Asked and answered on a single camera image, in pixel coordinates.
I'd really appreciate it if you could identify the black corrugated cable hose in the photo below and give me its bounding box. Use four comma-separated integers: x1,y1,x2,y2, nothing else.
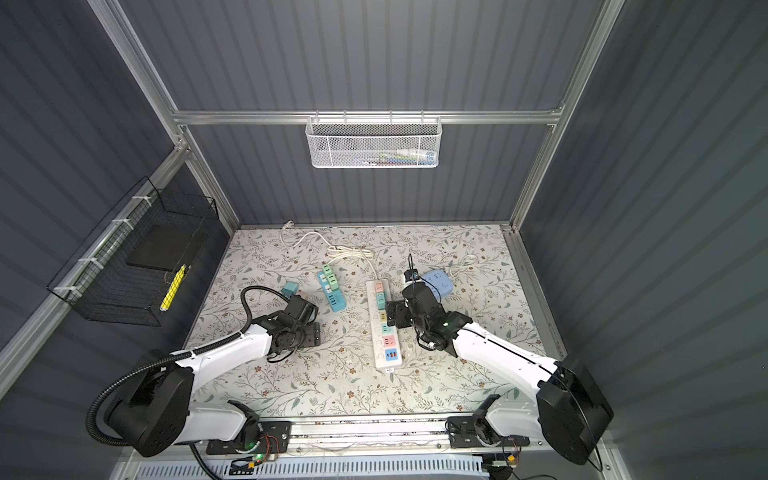
85,285,289,480

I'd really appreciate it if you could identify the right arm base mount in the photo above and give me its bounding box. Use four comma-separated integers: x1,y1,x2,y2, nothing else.
444,415,531,449

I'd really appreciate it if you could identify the black wire mesh basket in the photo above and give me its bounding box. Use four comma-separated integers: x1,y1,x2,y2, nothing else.
48,181,218,327

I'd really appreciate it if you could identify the round light blue socket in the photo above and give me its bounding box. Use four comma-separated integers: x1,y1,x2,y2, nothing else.
421,270,454,302

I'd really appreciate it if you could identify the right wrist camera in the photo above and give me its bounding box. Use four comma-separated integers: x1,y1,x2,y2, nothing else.
404,269,419,284

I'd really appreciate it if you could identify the long white power strip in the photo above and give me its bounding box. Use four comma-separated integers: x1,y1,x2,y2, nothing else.
366,279,403,373

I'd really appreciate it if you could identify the floral table mat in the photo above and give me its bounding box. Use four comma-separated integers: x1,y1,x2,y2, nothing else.
188,225,543,417

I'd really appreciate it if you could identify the yellow ruler strip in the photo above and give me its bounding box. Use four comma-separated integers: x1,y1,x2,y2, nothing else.
160,265,188,312

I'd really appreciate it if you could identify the coiled white power cable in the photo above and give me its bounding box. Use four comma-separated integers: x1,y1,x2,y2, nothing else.
279,220,382,281

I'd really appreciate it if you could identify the aluminium rail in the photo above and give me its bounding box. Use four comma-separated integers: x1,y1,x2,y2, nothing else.
119,410,607,457

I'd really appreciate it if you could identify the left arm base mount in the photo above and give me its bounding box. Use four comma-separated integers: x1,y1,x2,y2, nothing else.
205,421,293,455

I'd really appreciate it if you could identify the teal blue power strip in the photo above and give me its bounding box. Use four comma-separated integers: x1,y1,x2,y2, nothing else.
317,272,347,313

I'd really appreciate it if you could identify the white wire mesh basket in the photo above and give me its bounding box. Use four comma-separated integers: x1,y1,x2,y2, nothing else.
305,117,443,169

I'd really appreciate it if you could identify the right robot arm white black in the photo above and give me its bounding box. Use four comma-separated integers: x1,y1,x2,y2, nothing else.
384,280,614,465

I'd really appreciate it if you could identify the white vent grille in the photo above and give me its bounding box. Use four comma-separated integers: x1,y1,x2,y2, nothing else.
134,455,490,480

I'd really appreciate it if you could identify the black foam pad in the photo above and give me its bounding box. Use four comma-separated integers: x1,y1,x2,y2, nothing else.
126,225,192,272

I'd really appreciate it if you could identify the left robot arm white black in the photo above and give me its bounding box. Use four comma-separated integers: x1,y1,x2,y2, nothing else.
86,295,320,457

